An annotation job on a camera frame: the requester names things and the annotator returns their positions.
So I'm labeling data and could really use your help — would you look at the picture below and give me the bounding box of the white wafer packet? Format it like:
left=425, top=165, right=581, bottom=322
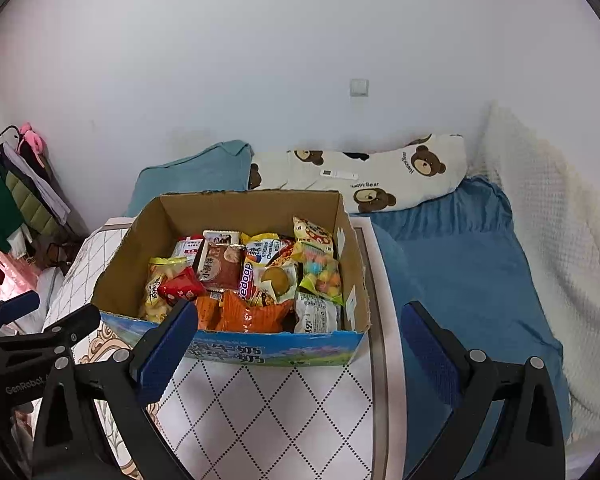
left=201, top=230, right=242, bottom=247

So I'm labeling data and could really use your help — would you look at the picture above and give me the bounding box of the pink printed cloth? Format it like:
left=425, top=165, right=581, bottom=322
left=0, top=242, right=43, bottom=313

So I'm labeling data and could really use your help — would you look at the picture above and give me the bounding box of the blue bed sheet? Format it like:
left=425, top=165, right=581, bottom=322
left=352, top=175, right=573, bottom=480

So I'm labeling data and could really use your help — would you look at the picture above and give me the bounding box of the orange snack packet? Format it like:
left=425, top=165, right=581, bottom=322
left=194, top=294, right=227, bottom=332
left=215, top=290, right=292, bottom=334

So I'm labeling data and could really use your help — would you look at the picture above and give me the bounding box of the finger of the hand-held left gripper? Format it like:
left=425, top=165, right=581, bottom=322
left=0, top=304, right=102, bottom=407
left=0, top=290, right=42, bottom=334

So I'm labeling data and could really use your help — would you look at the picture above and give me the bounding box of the cardboard box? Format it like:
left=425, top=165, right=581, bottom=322
left=91, top=190, right=372, bottom=368

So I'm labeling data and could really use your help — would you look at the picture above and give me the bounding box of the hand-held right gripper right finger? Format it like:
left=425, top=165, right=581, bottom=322
left=400, top=301, right=566, bottom=480

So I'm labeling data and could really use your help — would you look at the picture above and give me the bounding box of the white red snack packet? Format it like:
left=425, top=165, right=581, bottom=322
left=171, top=234, right=204, bottom=267

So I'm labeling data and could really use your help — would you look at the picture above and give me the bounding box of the white black print packet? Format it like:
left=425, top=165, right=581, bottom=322
left=293, top=291, right=342, bottom=334

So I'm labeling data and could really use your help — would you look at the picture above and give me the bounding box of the brown red snack packet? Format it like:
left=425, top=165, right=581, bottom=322
left=197, top=240, right=247, bottom=292

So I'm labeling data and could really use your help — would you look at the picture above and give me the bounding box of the white diamond pattern mat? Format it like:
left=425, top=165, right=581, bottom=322
left=44, top=215, right=408, bottom=480

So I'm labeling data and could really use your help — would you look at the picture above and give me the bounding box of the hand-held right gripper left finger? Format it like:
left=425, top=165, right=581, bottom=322
left=32, top=300, right=201, bottom=480

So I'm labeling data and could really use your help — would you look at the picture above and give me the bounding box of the yellow red noodle packet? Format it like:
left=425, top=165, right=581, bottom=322
left=241, top=232, right=297, bottom=307

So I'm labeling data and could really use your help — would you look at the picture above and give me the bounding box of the small red snack packet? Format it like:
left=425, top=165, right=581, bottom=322
left=157, top=266, right=207, bottom=302

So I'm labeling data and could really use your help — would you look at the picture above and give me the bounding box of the yellow puff snack packet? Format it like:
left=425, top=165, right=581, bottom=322
left=139, top=256, right=192, bottom=324

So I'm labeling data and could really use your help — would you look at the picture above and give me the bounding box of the colourful ball candy packet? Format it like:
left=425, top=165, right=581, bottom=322
left=296, top=241, right=344, bottom=307

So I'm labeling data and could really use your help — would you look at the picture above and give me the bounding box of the white waffle blanket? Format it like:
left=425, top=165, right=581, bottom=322
left=467, top=102, right=600, bottom=443

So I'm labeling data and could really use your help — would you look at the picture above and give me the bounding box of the yellow panda snack packet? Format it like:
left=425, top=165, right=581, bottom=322
left=292, top=216, right=336, bottom=261

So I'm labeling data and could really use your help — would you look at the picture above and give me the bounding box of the teal pillow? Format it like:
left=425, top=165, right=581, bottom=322
left=124, top=140, right=255, bottom=218

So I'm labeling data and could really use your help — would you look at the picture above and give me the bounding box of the bear print pillow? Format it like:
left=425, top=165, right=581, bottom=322
left=247, top=133, right=468, bottom=214

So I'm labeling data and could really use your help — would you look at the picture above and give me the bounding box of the round cake packet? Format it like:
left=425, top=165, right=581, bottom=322
left=256, top=264, right=299, bottom=303

